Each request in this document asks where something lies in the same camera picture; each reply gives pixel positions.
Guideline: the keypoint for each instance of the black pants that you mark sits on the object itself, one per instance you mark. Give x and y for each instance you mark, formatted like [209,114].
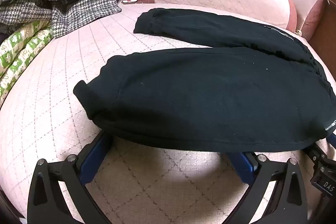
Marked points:
[197,95]

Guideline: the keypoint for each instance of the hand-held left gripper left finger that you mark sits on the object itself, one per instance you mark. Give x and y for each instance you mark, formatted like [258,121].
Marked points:
[92,161]

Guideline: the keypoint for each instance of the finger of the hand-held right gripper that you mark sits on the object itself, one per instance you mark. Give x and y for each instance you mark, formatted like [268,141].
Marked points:
[313,153]
[332,140]

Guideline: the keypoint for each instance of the pink quilted bed cover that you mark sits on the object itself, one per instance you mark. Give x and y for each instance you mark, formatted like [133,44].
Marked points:
[78,69]

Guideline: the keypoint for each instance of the pink and red cushion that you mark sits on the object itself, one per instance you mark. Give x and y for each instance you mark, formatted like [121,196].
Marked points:
[304,3]

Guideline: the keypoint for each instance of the brown wooden headboard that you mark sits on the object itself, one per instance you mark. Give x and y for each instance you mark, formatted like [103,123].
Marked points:
[325,37]

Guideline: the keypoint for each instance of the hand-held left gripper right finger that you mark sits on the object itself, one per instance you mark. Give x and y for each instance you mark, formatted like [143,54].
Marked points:
[244,165]

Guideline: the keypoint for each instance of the green printed blanket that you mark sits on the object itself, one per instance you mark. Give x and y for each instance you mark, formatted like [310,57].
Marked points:
[21,50]

